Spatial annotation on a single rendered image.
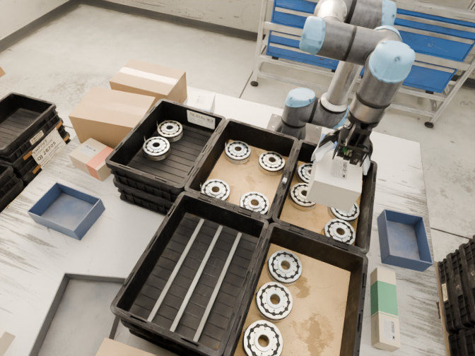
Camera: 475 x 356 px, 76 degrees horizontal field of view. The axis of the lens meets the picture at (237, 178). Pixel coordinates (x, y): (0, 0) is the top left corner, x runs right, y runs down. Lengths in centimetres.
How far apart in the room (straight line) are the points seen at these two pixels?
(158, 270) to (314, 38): 75
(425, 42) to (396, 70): 225
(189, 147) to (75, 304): 67
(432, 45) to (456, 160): 94
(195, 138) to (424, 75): 219
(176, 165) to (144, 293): 49
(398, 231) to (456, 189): 151
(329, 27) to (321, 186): 37
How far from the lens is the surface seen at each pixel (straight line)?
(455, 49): 298
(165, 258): 100
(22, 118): 220
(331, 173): 84
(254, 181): 117
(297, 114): 136
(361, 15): 112
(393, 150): 171
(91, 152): 141
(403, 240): 137
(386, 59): 66
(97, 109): 148
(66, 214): 133
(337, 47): 75
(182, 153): 125
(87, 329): 112
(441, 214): 261
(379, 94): 69
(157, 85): 157
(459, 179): 296
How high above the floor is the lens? 173
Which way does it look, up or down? 50 degrees down
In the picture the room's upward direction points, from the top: 6 degrees clockwise
